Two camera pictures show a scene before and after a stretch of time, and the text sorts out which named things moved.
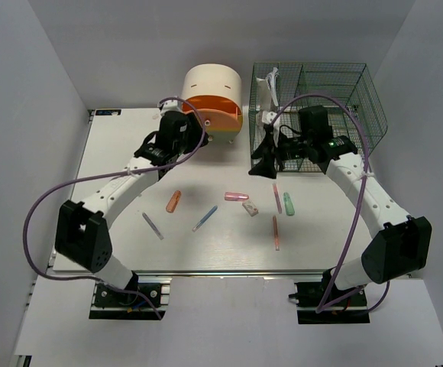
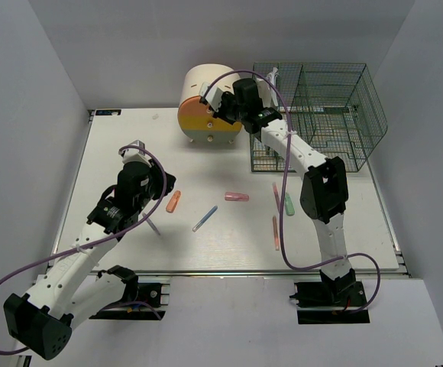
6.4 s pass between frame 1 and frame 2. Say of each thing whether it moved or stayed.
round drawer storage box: stayed
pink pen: stayed
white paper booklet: stayed
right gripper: moved
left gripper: moved
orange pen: stayed
